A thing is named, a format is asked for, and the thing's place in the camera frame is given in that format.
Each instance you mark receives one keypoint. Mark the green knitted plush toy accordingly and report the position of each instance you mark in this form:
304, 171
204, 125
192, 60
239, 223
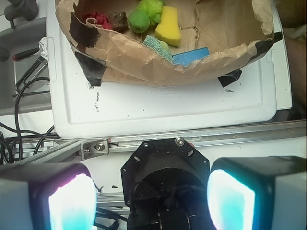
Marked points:
139, 21

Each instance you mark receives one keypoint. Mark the brown paper bag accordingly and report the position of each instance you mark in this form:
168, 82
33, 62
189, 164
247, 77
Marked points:
236, 32

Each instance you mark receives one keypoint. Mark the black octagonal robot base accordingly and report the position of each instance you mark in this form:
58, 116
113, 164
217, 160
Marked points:
165, 187

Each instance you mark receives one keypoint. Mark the lime green mesh pouf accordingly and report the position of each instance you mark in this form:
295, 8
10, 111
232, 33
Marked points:
152, 8

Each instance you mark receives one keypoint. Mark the red fabric item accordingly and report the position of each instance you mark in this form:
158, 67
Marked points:
97, 18

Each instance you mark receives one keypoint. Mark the blue flat sponge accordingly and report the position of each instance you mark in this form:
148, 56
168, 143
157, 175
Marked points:
190, 56

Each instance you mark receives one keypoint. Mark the white plastic bin lid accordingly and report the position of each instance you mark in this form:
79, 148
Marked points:
115, 109

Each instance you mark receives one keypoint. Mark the blue knitted cloth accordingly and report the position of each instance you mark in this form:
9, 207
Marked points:
160, 47

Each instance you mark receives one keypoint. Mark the yellow sponge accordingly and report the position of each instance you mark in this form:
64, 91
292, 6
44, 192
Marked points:
168, 29

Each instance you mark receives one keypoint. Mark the brown rock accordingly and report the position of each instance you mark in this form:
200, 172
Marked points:
118, 20

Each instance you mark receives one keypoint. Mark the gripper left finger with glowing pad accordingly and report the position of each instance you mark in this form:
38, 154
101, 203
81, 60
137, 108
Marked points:
47, 196

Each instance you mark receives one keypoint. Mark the aluminium frame rail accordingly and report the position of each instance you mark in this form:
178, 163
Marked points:
252, 140

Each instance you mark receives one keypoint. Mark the metal corner bracket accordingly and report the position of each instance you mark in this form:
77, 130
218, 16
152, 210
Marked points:
92, 149

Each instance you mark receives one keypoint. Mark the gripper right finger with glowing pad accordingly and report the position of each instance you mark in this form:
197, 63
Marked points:
258, 193

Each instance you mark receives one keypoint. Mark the crumpled white paper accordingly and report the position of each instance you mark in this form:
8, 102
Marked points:
43, 48

